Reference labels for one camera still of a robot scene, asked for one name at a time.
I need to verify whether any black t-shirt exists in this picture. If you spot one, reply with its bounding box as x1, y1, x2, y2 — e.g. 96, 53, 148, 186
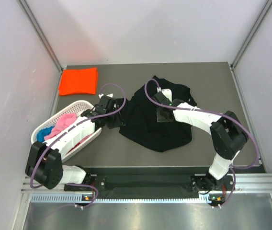
119, 87, 192, 152

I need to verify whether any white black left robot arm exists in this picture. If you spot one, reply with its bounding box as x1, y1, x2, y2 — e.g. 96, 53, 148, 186
25, 94, 124, 190

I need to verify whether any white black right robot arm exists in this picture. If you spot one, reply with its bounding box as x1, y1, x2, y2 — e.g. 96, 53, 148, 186
150, 91, 248, 192

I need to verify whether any magenta t-shirt in basket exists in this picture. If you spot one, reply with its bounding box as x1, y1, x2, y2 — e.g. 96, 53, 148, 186
70, 140, 84, 151

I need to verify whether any white plastic laundry basket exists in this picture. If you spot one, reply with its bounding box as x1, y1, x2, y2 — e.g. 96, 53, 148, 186
31, 100, 102, 162

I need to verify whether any pink t-shirt in basket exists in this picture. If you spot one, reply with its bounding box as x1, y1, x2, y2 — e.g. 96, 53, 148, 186
44, 113, 78, 141

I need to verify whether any folded orange t-shirt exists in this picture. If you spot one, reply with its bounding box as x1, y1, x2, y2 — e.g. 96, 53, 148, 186
58, 67, 99, 96

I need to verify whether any blue t-shirt in basket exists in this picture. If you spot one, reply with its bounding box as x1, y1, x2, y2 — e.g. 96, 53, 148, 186
36, 126, 54, 142

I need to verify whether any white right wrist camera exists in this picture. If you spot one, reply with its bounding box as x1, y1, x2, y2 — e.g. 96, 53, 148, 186
157, 87, 172, 101

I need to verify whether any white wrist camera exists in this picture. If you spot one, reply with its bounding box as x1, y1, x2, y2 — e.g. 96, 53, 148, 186
98, 93, 113, 99
157, 87, 172, 101

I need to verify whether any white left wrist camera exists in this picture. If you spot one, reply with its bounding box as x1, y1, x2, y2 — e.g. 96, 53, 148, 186
98, 93, 113, 99

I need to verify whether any slotted grey cable duct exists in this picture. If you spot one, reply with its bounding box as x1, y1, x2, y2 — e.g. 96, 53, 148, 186
31, 194, 223, 204

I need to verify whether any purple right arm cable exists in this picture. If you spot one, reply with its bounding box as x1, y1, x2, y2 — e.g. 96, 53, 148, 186
145, 79, 261, 209

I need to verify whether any left aluminium frame post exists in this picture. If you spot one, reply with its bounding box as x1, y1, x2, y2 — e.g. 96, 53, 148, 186
17, 0, 63, 73

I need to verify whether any aluminium frame post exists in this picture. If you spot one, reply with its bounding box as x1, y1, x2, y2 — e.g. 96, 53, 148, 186
229, 0, 272, 70
17, 0, 63, 73

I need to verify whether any right aluminium frame post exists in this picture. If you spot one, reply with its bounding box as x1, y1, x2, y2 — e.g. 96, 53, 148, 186
229, 0, 272, 70

